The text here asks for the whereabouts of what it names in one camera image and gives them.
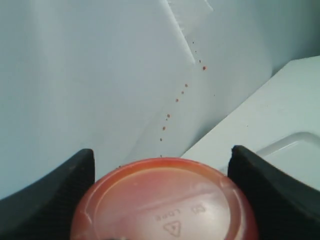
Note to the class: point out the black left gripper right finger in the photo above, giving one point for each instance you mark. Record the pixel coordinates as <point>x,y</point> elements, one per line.
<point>284,207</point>

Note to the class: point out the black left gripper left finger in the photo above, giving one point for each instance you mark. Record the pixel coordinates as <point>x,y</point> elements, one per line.
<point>44,210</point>

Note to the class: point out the red sauce squeeze bottle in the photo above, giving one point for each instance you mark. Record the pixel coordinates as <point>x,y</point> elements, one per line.
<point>164,199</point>

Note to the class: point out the white rectangular plastic tray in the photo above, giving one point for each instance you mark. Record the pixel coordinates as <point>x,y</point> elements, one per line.
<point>298,155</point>

